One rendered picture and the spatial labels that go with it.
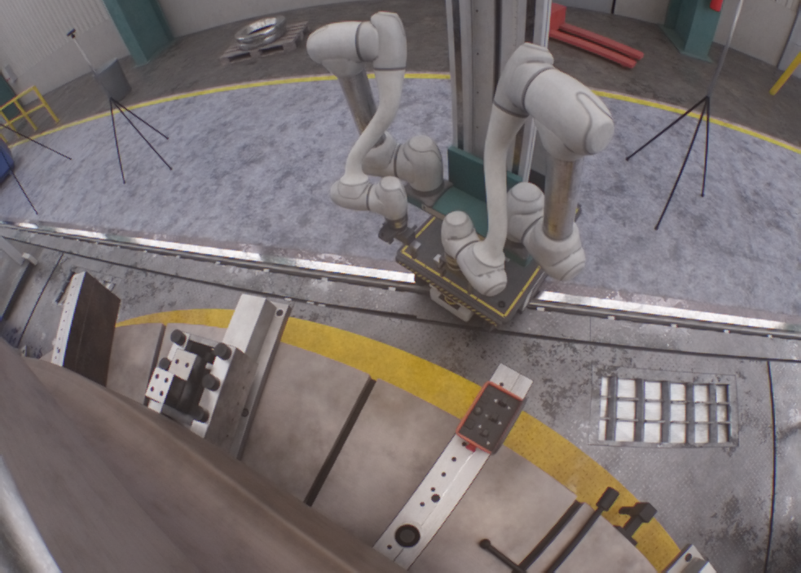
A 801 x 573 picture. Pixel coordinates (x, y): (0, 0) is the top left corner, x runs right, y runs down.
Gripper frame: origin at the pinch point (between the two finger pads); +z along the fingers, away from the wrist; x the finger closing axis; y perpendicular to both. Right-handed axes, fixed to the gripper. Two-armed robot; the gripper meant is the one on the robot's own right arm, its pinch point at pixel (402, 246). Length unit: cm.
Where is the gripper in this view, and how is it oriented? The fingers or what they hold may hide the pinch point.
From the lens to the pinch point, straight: 159.5
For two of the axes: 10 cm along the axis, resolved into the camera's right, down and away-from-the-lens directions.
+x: -7.6, -5.0, 4.2
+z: 1.2, 5.3, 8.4
